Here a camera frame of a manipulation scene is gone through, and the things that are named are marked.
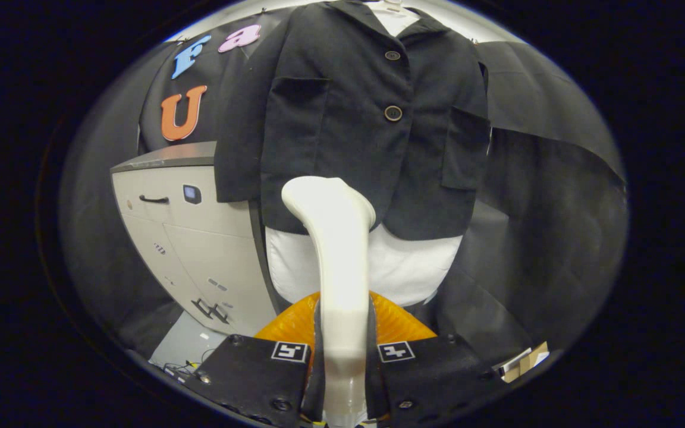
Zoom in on white garment steamer head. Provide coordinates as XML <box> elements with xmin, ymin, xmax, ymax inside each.
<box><xmin>281</xmin><ymin>177</ymin><xmax>377</xmax><ymax>384</ymax></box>

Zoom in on thin black floor cables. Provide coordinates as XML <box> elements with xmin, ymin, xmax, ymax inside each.
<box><xmin>161</xmin><ymin>351</ymin><xmax>215</xmax><ymax>384</ymax></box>

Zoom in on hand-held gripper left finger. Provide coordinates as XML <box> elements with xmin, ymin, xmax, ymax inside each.
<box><xmin>185</xmin><ymin>291</ymin><xmax>326</xmax><ymax>428</ymax></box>

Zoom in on black blazer jacket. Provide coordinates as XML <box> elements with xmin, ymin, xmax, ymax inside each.
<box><xmin>214</xmin><ymin>0</ymin><xmax>492</xmax><ymax>241</ymax></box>

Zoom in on cardboard box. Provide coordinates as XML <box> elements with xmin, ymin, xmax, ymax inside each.
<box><xmin>497</xmin><ymin>341</ymin><xmax>551</xmax><ymax>384</ymax></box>

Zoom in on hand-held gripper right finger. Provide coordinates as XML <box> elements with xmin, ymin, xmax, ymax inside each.
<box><xmin>366</xmin><ymin>291</ymin><xmax>507</xmax><ymax>424</ymax></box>

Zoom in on grey cabinet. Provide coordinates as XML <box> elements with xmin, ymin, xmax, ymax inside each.
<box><xmin>111</xmin><ymin>141</ymin><xmax>281</xmax><ymax>336</ymax></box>

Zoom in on white dress form mannequin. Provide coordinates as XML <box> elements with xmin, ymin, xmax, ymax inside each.
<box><xmin>265</xmin><ymin>0</ymin><xmax>463</xmax><ymax>308</ymax></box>

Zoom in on black backdrop cloth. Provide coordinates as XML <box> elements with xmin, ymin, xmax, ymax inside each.
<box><xmin>57</xmin><ymin>6</ymin><xmax>629</xmax><ymax>357</ymax></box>

